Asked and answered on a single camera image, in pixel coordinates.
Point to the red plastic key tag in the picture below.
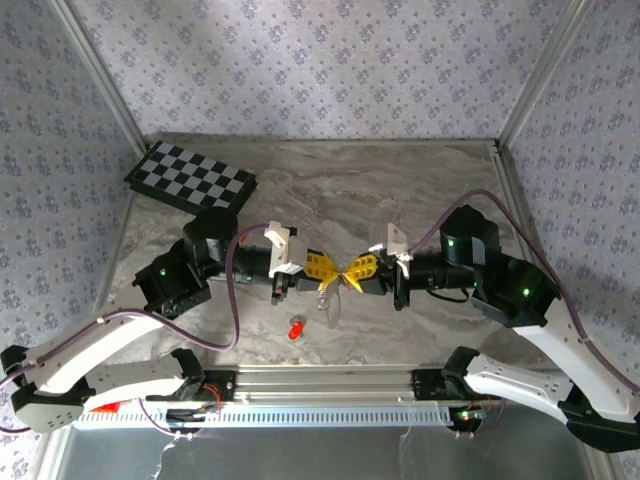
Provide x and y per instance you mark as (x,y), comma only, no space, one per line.
(296,332)

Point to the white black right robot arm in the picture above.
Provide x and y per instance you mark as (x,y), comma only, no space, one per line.
(575,360)

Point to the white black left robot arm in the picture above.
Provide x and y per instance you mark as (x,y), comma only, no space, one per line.
(115,335)

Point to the black grey chessboard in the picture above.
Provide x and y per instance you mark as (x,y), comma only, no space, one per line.
(190,172)

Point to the small controller board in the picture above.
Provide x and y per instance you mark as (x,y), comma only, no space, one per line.
(190,415)
(467,416)

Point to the grey metal plate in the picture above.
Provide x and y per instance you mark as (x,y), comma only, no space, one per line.
(300,457)

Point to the aluminium side frame bar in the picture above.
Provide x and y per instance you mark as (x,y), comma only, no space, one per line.
(510,175)

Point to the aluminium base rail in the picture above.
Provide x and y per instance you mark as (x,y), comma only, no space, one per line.
(320,385)

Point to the perforated aluminium rail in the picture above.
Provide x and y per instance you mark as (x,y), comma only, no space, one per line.
(320,416)

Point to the aluminium frame post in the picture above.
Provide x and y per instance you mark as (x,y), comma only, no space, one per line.
(539,75)
(100,75)

